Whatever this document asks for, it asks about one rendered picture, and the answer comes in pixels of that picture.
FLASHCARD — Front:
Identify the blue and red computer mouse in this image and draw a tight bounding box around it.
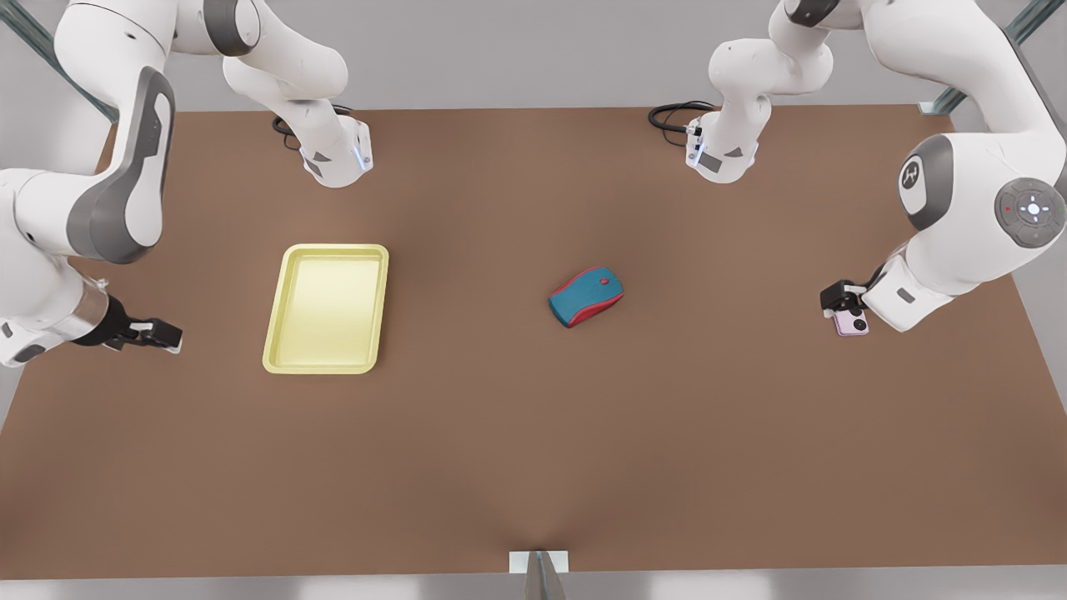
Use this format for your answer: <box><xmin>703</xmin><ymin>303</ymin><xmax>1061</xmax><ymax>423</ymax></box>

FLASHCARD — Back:
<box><xmin>549</xmin><ymin>267</ymin><xmax>624</xmax><ymax>328</ymax></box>

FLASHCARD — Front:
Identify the black cable loop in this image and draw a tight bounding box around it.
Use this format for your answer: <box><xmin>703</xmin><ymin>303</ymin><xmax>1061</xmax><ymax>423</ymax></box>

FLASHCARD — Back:
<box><xmin>272</xmin><ymin>104</ymin><xmax>354</xmax><ymax>152</ymax></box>
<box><xmin>648</xmin><ymin>101</ymin><xmax>720</xmax><ymax>148</ymax></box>

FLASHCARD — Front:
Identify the yellow rectangular tray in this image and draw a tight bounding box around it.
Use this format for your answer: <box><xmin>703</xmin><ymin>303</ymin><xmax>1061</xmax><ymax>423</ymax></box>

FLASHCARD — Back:
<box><xmin>263</xmin><ymin>243</ymin><xmax>390</xmax><ymax>375</ymax></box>

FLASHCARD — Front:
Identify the silver frame post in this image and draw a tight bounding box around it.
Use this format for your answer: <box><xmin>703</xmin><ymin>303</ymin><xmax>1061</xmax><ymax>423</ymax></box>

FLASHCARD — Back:
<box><xmin>509</xmin><ymin>550</ymin><xmax>570</xmax><ymax>600</ymax></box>
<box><xmin>917</xmin><ymin>0</ymin><xmax>1067</xmax><ymax>116</ymax></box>
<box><xmin>0</xmin><ymin>0</ymin><xmax>119</xmax><ymax>124</ymax></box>

